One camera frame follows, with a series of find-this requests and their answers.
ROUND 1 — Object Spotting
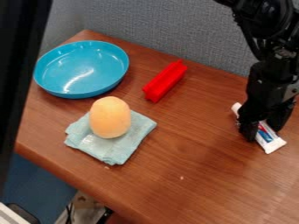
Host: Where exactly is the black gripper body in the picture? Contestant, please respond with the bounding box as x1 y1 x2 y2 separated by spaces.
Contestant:
239 61 299 122

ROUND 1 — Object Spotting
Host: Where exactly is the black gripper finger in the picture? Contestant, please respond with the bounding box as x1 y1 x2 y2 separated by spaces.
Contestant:
238 121 259 142
266 100 295 132

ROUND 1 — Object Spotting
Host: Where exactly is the white toothpaste tube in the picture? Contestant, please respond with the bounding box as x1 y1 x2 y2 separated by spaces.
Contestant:
230 101 288 155

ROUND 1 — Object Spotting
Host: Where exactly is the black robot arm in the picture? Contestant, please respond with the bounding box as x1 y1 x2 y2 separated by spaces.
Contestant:
213 0 299 141

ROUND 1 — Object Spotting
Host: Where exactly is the blue plate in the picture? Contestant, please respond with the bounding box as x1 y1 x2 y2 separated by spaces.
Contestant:
32 40 129 99

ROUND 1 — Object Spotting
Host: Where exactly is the red plastic block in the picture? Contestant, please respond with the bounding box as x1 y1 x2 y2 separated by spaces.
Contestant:
143 59 187 102

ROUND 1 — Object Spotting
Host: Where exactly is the light blue folded cloth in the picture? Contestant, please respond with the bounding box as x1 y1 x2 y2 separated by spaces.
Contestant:
64 111 156 165

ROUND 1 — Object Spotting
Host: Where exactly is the orange egg-shaped sponge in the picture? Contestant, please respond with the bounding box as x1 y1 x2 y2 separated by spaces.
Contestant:
88 96 131 138

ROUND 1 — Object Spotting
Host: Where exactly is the beige object under table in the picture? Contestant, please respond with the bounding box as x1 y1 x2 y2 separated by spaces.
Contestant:
53 191 108 224

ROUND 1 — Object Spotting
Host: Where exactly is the white object bottom left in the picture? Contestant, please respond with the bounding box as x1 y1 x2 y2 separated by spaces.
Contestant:
0 203 25 224

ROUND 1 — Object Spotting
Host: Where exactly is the dark vertical post foreground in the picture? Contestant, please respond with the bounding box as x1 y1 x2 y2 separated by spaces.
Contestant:
0 0 52 195

